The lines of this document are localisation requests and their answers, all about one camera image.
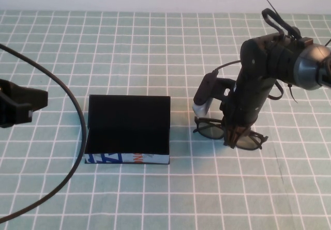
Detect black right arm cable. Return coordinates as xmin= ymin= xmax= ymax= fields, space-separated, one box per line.
xmin=212 ymin=7 xmax=302 ymax=101

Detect black left camera cable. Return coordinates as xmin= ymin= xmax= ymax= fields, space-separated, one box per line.
xmin=0 ymin=43 xmax=87 ymax=222

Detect black right camera bracket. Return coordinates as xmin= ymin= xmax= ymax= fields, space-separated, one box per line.
xmin=193 ymin=71 xmax=234 ymax=107

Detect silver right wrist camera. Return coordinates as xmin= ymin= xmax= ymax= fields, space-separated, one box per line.
xmin=192 ymin=102 xmax=213 ymax=119

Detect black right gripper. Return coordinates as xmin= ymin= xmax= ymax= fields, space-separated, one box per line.
xmin=221 ymin=76 xmax=275 ymax=149

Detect black glasses case printed front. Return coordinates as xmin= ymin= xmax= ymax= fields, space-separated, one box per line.
xmin=84 ymin=95 xmax=172 ymax=166

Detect green white grid tablecloth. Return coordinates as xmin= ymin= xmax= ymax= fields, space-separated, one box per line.
xmin=0 ymin=9 xmax=331 ymax=230

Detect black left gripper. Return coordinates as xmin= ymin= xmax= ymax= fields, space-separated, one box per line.
xmin=0 ymin=79 xmax=49 ymax=129

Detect black zip tie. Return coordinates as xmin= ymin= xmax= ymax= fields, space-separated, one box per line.
xmin=287 ymin=83 xmax=298 ymax=104
xmin=267 ymin=0 xmax=285 ymax=24

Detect black framed glasses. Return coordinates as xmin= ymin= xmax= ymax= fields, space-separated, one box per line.
xmin=193 ymin=116 xmax=269 ymax=151

